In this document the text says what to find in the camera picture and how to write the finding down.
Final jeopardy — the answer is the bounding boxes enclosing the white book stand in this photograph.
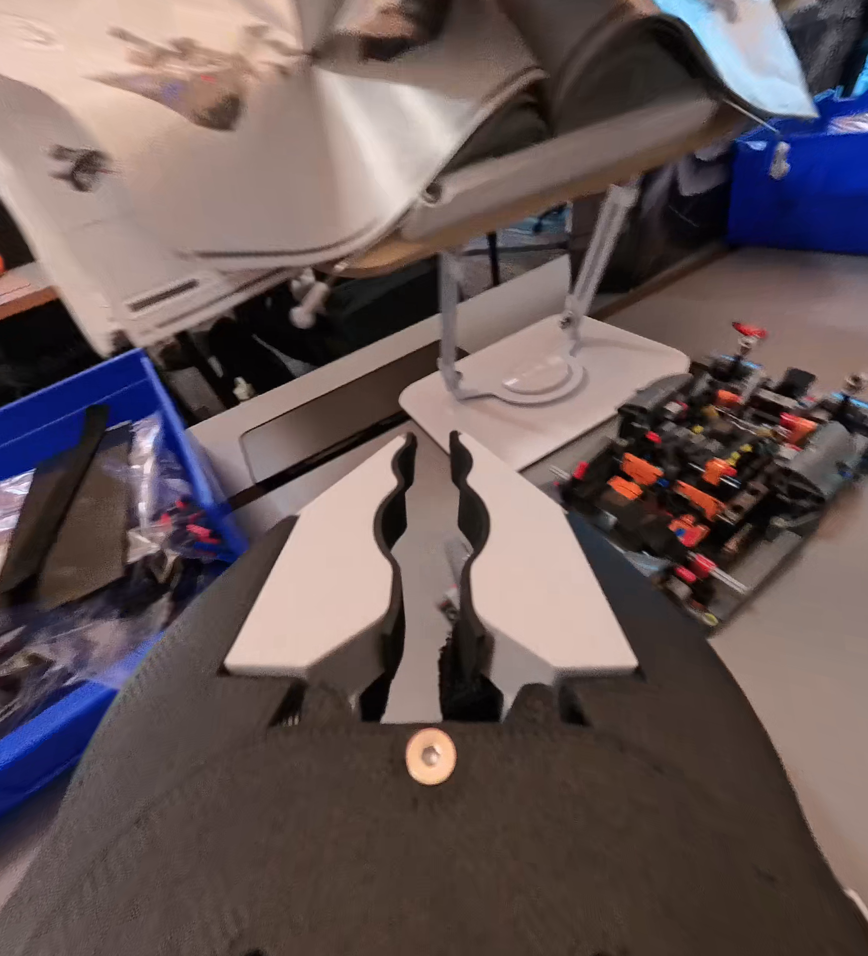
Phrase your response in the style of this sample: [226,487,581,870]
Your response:
[288,97,793,473]

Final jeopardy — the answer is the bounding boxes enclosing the wooden side table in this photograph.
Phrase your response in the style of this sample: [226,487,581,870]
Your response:
[0,261,59,337]

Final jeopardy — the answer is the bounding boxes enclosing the blue bin with white label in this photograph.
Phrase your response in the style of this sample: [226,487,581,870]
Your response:
[727,112,868,260]

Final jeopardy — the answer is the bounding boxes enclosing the blue bin with plastic bags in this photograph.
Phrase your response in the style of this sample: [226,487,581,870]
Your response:
[0,350,250,848]

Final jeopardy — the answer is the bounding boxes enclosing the clear plastic bags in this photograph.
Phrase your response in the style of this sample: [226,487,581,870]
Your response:
[0,418,237,763]

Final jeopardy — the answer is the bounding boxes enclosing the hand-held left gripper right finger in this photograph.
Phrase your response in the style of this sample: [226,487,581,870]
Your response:
[437,430,639,724]

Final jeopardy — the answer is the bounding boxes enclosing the black cardboard sheet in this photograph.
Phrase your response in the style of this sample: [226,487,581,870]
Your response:
[0,403,134,609]

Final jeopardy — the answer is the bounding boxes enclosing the large lego car chassis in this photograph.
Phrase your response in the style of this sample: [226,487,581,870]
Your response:
[552,320,868,636]

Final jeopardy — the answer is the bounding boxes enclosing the lego instruction booklet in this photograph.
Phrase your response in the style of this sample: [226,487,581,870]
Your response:
[0,0,819,359]

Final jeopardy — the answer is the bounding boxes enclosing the small grey lego piece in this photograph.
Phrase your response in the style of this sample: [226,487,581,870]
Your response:
[441,536,474,621]

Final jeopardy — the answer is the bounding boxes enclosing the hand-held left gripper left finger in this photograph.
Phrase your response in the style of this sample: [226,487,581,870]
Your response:
[222,432,419,721]

